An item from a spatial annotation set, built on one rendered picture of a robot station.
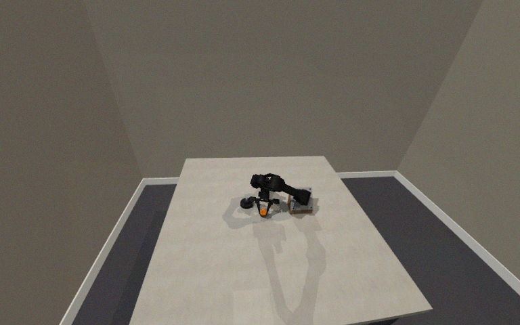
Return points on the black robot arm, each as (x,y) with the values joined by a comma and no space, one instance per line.
(277,184)

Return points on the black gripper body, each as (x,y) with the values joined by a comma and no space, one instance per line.
(264,194)

